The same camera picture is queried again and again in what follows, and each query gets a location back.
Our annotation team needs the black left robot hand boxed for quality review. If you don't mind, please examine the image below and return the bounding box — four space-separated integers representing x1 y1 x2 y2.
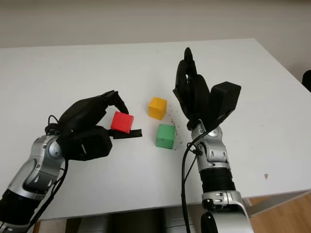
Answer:
56 90 130 138

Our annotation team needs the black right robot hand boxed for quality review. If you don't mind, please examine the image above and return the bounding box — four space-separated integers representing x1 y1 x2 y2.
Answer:
173 47 211 123

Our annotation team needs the yellow block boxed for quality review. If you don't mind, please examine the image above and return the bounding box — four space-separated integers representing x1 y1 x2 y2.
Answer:
148 97 168 120

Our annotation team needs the red block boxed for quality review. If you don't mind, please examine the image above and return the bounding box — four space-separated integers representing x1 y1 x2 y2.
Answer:
110 111 135 134

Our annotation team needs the green block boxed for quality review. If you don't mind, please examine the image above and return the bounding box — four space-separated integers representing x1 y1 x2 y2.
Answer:
155 124 176 149

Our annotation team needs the black tape strip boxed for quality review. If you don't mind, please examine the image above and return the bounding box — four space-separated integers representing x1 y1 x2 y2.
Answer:
108 129 143 139

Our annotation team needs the black chair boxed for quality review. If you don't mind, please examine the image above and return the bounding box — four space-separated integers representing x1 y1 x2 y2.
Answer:
302 70 311 93

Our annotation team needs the grey robot lower body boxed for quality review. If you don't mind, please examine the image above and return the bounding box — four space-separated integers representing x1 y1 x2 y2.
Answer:
65 208 204 233

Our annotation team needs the grey table leg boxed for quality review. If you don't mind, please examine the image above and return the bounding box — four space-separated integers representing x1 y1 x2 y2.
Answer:
242 190 311 216

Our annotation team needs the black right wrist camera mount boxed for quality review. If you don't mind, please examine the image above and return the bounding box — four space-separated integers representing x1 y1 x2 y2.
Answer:
210 82 242 129

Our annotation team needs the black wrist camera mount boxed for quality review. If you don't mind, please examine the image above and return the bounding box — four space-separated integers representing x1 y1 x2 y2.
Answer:
57 127 113 161
210 82 242 129

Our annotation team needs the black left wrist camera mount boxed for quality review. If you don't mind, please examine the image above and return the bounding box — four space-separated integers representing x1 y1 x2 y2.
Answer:
57 127 113 161

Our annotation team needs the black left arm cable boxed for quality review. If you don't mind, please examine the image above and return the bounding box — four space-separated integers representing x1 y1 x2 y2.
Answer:
29 115 68 228

